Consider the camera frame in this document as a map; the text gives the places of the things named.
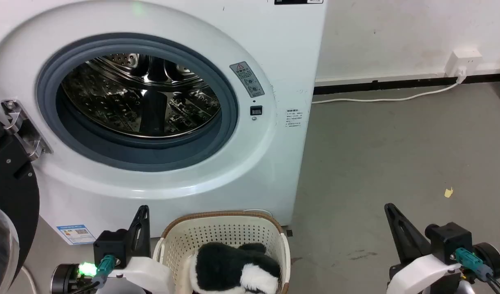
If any black round washer door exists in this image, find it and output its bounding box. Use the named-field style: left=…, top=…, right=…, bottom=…
left=0, top=114, right=40, bottom=294

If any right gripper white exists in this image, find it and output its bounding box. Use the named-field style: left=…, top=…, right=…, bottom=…
left=384, top=203, right=464, bottom=294

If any black cable with teal plug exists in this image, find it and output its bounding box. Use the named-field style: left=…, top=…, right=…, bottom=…
left=454, top=247, right=500, bottom=294
left=70, top=254, right=116, bottom=294

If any small printed text label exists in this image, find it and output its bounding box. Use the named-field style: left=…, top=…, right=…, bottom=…
left=286, top=108, right=303, bottom=129

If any white wall power socket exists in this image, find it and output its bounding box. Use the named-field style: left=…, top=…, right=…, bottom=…
left=444, top=49, right=483, bottom=78

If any white power cable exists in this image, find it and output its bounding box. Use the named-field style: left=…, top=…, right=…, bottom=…
left=311, top=73, right=467, bottom=105

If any metal door hinge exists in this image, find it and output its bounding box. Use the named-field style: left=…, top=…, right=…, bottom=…
left=1, top=99, right=54, bottom=161

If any grey warning sticker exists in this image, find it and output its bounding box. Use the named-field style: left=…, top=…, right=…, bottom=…
left=229, top=62, right=265, bottom=98

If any thin white floor cable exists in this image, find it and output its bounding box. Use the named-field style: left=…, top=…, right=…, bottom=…
left=20, top=265, right=38, bottom=294

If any black baseboard strip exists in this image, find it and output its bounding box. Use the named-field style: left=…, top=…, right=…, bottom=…
left=313, top=72, right=500, bottom=96

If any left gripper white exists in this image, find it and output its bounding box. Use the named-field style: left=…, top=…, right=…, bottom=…
left=96, top=205, right=175, bottom=294

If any black and white plush toy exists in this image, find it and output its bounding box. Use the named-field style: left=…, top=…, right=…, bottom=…
left=188, top=242, right=283, bottom=294

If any stainless steel washer drum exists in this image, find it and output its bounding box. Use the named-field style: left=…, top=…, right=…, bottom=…
left=61, top=53, right=221, bottom=139

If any cream perforated laundry basket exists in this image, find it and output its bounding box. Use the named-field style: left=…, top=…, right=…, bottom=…
left=152, top=210, right=292, bottom=294

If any blue energy label sticker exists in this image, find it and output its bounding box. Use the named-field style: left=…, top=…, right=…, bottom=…
left=56, top=224, right=96, bottom=246

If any white front-load washing machine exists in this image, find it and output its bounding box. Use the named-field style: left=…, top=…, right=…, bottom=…
left=0, top=0, right=327, bottom=246

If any grey rubber door seal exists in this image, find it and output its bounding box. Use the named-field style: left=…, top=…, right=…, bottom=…
left=36, top=33, right=239, bottom=172

